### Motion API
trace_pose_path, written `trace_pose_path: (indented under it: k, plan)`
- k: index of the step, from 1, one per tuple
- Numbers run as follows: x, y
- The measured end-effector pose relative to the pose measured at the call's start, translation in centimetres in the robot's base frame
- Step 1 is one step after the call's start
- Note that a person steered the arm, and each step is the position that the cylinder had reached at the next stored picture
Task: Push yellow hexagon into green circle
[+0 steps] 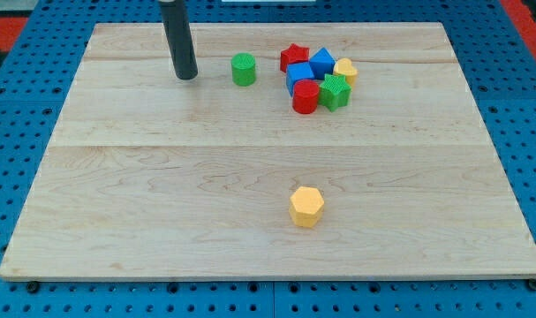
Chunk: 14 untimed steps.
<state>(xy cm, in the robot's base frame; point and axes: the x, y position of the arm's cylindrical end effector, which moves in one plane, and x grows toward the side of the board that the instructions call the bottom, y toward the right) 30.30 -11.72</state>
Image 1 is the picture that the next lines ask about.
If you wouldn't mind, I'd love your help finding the light wooden board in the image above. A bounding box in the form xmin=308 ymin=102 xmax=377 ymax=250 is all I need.
xmin=0 ymin=22 xmax=536 ymax=282

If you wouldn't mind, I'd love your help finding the yellow heart block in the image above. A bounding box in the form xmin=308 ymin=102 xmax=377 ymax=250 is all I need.
xmin=333 ymin=57 xmax=359 ymax=87

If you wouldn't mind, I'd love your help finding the green cylinder block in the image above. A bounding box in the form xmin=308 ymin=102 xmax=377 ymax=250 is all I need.
xmin=230 ymin=52 xmax=256 ymax=87

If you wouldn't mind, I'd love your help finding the blue pentagon block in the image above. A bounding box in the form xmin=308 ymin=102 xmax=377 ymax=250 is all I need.
xmin=309 ymin=48 xmax=336 ymax=80

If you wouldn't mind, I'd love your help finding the red star block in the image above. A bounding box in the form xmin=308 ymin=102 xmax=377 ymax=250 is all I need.
xmin=280 ymin=43 xmax=310 ymax=72

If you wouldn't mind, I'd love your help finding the blue cube block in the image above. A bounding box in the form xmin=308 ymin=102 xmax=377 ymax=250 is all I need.
xmin=286 ymin=62 xmax=315 ymax=96

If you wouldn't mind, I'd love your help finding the green star block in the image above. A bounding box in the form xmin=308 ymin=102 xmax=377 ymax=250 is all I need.
xmin=318 ymin=74 xmax=351 ymax=112

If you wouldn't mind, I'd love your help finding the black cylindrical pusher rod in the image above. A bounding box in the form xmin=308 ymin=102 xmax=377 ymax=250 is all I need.
xmin=158 ymin=0 xmax=198 ymax=80

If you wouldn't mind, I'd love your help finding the yellow hexagon block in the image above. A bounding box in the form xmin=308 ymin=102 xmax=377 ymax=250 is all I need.
xmin=289 ymin=186 xmax=325 ymax=228

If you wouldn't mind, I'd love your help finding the red cylinder block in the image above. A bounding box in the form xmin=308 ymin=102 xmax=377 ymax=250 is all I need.
xmin=292 ymin=79 xmax=320 ymax=114

